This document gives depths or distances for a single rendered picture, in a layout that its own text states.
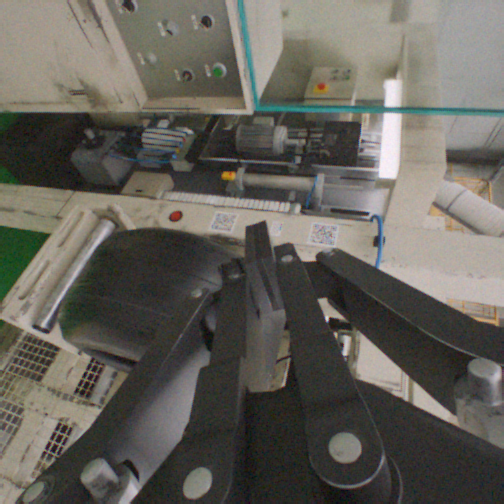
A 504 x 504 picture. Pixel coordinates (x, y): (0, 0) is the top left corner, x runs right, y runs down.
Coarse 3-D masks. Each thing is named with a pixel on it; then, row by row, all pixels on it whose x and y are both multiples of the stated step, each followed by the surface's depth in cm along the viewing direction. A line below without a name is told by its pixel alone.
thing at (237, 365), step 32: (224, 288) 14; (224, 320) 12; (256, 320) 13; (224, 352) 10; (256, 352) 11; (224, 384) 8; (256, 384) 9; (192, 416) 7; (224, 416) 7; (192, 448) 6; (224, 448) 6; (192, 480) 5; (224, 480) 5
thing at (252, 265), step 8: (248, 232) 20; (248, 240) 18; (256, 240) 18; (248, 248) 17; (256, 248) 17; (248, 256) 16; (256, 256) 16; (248, 264) 15; (256, 264) 15; (248, 272) 15; (256, 272) 15; (256, 280) 15; (264, 280) 15; (256, 288) 16; (264, 288) 16; (256, 296) 16; (264, 296) 16; (264, 304) 16; (272, 304) 16; (264, 312) 16
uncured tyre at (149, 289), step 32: (96, 256) 72; (128, 256) 66; (160, 256) 65; (192, 256) 66; (224, 256) 69; (96, 288) 63; (128, 288) 61; (160, 288) 61; (192, 288) 63; (64, 320) 66; (96, 320) 60; (128, 320) 58; (160, 320) 58; (96, 352) 85; (128, 352) 60
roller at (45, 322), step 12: (96, 228) 89; (108, 228) 90; (96, 240) 87; (84, 252) 85; (72, 264) 83; (84, 264) 84; (72, 276) 81; (60, 288) 79; (48, 300) 78; (60, 300) 78; (48, 312) 76; (36, 324) 74; (48, 324) 75
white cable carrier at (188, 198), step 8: (160, 192) 106; (168, 200) 104; (176, 200) 103; (184, 200) 102; (192, 200) 102; (200, 200) 101; (208, 200) 100; (216, 200) 100; (224, 200) 99; (232, 200) 99; (240, 200) 98; (248, 200) 98; (256, 200) 97; (256, 208) 95; (264, 208) 95; (272, 208) 94; (280, 208) 94; (288, 208) 93; (296, 208) 93
